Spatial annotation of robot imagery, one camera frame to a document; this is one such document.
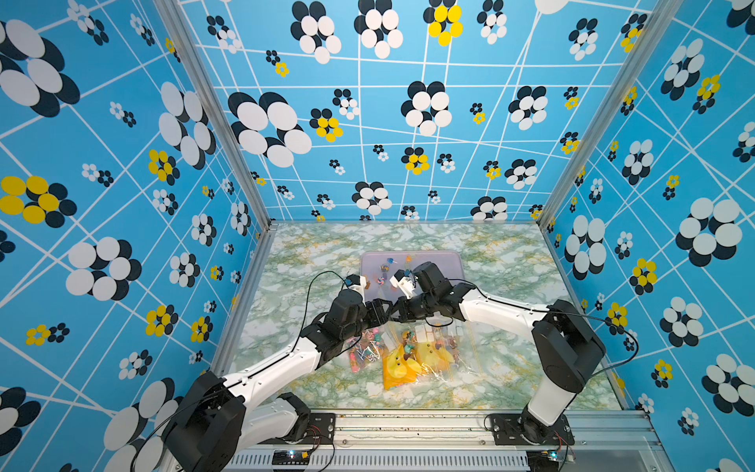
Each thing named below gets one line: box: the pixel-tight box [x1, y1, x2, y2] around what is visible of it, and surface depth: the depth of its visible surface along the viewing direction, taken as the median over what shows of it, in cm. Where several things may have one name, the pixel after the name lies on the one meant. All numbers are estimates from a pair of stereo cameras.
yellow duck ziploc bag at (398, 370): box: [383, 342, 425, 391], surface depth 82 cm
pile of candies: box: [363, 255, 413, 293], surface depth 107 cm
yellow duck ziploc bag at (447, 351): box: [412, 320, 477, 380], surface depth 84 cm
